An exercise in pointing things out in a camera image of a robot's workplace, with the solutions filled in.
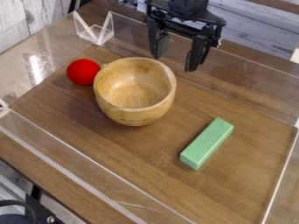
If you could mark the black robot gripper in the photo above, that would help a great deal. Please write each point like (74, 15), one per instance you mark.
(188, 18)

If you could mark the wooden bowl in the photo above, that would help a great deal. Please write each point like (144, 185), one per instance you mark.
(134, 89)

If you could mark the red plush strawberry toy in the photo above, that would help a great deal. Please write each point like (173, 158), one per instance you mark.
(81, 71)

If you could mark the black metal table bracket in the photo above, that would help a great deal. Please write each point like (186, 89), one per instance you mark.
(21, 207)

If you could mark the green rectangular block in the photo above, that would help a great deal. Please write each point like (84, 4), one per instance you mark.
(201, 147)

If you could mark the clear acrylic corner bracket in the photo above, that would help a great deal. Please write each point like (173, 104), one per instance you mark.
(96, 34)

